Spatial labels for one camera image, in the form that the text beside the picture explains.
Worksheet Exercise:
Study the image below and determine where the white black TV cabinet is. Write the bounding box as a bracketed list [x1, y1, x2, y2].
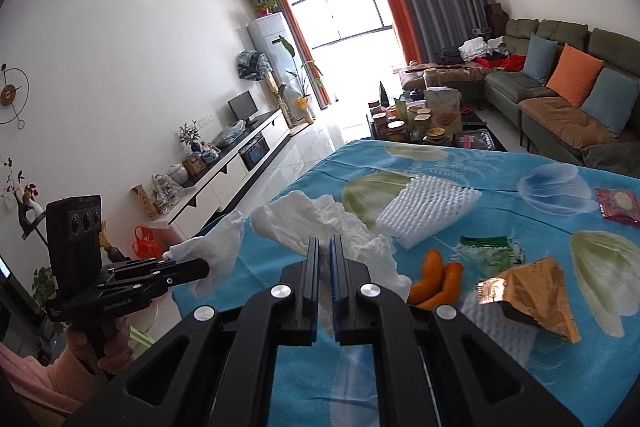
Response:
[146, 109, 291, 248]

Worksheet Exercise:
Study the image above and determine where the round wall clock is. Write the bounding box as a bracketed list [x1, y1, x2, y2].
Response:
[0, 63, 30, 130]

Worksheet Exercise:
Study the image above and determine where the cluttered coffee table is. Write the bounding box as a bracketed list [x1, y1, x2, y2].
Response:
[367, 84, 506, 152]

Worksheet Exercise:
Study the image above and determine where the tall green potted plant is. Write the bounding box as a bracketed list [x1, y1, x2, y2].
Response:
[277, 35, 316, 124]

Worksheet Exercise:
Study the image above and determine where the white foam fruit net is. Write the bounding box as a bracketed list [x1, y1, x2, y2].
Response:
[375, 176, 482, 249]

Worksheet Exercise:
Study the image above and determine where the green brown sectional sofa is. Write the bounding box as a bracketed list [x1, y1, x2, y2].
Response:
[484, 20, 639, 178]

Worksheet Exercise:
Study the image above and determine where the small black monitor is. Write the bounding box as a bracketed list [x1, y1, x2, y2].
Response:
[228, 91, 258, 124]

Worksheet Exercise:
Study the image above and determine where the pile of clothes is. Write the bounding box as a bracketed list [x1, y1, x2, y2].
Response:
[435, 36, 525, 72]

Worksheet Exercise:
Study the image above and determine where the blue cushion far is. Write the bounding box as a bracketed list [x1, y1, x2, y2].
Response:
[523, 34, 558, 84]

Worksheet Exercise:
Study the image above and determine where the small plant blue vase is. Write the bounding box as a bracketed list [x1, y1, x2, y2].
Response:
[179, 120, 202, 153]

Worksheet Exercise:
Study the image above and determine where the potted plant on conditioner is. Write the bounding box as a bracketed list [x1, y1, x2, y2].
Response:
[252, 0, 278, 17]

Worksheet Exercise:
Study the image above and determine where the orange plastic bag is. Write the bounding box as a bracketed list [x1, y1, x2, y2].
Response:
[132, 225, 165, 259]

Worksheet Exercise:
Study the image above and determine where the red snack packet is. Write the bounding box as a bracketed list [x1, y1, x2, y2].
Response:
[596, 187, 640, 225]

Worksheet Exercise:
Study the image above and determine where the grey orange left curtain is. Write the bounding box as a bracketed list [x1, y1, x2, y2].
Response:
[250, 0, 331, 109]

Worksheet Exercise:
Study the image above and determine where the small white tissue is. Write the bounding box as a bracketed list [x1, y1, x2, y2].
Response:
[163, 210, 244, 300]

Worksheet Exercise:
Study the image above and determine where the person's left hand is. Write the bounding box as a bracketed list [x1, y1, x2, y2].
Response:
[65, 317, 134, 375]

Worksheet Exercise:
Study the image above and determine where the orange cushion far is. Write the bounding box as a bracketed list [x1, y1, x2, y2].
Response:
[547, 44, 604, 107]

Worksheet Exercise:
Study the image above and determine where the orange peel piece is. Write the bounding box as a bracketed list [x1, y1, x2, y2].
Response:
[419, 261, 464, 311]
[408, 248, 444, 306]

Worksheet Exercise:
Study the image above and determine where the covered standing fan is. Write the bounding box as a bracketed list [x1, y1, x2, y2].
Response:
[236, 50, 272, 81]

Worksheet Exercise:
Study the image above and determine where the blue cushion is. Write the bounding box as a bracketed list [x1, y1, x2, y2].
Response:
[523, 34, 558, 84]
[580, 67, 639, 138]

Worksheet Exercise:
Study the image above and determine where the blue cushion near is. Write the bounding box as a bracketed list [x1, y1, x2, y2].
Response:
[580, 67, 639, 138]

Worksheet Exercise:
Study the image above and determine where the gold foil snack bag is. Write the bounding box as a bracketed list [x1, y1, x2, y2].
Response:
[476, 257, 582, 343]

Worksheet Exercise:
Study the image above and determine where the pink sleeve left forearm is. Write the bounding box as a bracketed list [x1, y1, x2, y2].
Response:
[1, 345, 103, 414]

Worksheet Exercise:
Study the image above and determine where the green clear snack wrapper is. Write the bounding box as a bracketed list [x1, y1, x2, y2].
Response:
[454, 236, 525, 279]

